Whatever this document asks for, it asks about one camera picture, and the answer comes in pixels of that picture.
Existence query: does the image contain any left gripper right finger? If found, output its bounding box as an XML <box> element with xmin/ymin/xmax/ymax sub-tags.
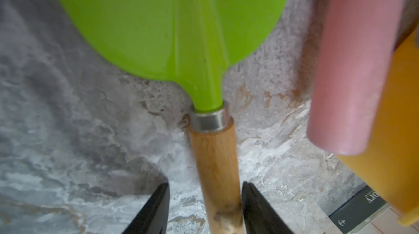
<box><xmin>241</xmin><ymin>182</ymin><xmax>294</xmax><ymax>234</ymax></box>

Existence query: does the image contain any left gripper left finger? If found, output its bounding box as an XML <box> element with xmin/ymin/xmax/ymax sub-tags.
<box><xmin>122</xmin><ymin>182</ymin><xmax>170</xmax><ymax>234</ymax></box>

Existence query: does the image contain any green shovel wooden handle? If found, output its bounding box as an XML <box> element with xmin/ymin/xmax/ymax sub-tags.
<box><xmin>59</xmin><ymin>0</ymin><xmax>287</xmax><ymax>234</ymax></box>

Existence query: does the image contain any purple shovel pink handle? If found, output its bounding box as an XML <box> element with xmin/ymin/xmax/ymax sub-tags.
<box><xmin>307</xmin><ymin>0</ymin><xmax>404</xmax><ymax>155</ymax></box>

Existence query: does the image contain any yellow plastic storage box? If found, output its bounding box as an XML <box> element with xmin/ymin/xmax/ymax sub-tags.
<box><xmin>338</xmin><ymin>29</ymin><xmax>419</xmax><ymax>227</ymax></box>

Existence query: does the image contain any Twins story book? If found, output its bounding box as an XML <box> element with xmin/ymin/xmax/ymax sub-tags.
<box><xmin>329</xmin><ymin>186</ymin><xmax>390</xmax><ymax>234</ymax></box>

